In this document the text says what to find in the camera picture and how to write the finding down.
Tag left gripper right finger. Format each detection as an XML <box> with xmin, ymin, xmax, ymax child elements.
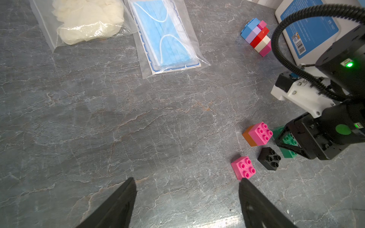
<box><xmin>239</xmin><ymin>178</ymin><xmax>296</xmax><ymax>228</ymax></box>

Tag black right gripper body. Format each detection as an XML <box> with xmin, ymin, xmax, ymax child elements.
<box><xmin>280</xmin><ymin>100</ymin><xmax>365</xmax><ymax>160</ymax></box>

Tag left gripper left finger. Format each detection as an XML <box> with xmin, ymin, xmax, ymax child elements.
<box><xmin>78</xmin><ymin>177</ymin><xmax>137</xmax><ymax>228</ymax></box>

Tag green lego brick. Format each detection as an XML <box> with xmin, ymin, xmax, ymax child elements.
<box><xmin>272</xmin><ymin>125</ymin><xmax>298</xmax><ymax>158</ymax></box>

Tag pink lego brick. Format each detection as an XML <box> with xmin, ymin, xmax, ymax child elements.
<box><xmin>259</xmin><ymin>41</ymin><xmax>272</xmax><ymax>57</ymax></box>
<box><xmin>248</xmin><ymin>122</ymin><xmax>273</xmax><ymax>147</ymax></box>
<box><xmin>257</xmin><ymin>21</ymin><xmax>267</xmax><ymax>30</ymax></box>
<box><xmin>231</xmin><ymin>156</ymin><xmax>256</xmax><ymax>181</ymax></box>

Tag cream lego brick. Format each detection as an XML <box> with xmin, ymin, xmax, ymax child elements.
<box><xmin>254</xmin><ymin>36</ymin><xmax>271</xmax><ymax>53</ymax></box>

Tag red lego brick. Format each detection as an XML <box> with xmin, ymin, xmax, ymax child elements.
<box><xmin>250</xmin><ymin>27</ymin><xmax>269</xmax><ymax>48</ymax></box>

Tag lilac lego brick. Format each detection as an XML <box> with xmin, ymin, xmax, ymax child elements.
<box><xmin>245</xmin><ymin>26</ymin><xmax>261</xmax><ymax>44</ymax></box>

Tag pink lego brick top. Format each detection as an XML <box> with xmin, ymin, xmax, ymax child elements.
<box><xmin>257</xmin><ymin>21</ymin><xmax>267</xmax><ymax>30</ymax></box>

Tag blue lego brick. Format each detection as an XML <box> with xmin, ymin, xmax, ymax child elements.
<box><xmin>241</xmin><ymin>18</ymin><xmax>260</xmax><ymax>39</ymax></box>

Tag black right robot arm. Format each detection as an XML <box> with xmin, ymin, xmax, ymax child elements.
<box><xmin>271</xmin><ymin>4</ymin><xmax>365</xmax><ymax>160</ymax></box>

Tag pink lego brick bottom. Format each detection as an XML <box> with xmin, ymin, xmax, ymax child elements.
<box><xmin>231</xmin><ymin>156</ymin><xmax>256</xmax><ymax>181</ymax></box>

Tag black lego brick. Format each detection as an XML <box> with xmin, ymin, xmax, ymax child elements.
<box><xmin>258</xmin><ymin>147</ymin><xmax>281</xmax><ymax>171</ymax></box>

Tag orange lego brick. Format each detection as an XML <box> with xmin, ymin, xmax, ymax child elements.
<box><xmin>242</xmin><ymin>125</ymin><xmax>257</xmax><ymax>147</ymax></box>

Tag blue lid storage box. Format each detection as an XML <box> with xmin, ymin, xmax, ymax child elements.
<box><xmin>264</xmin><ymin>0</ymin><xmax>365</xmax><ymax>64</ymax></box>

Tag bagged blue face mask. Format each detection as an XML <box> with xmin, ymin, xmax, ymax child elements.
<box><xmin>125</xmin><ymin>1</ymin><xmax>210</xmax><ymax>78</ymax></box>

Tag bagged cream gloves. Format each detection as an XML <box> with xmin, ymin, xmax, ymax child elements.
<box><xmin>29</xmin><ymin>0</ymin><xmax>137</xmax><ymax>51</ymax></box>

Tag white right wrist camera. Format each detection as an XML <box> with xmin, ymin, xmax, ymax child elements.
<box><xmin>271</xmin><ymin>71</ymin><xmax>336</xmax><ymax>118</ymax></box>

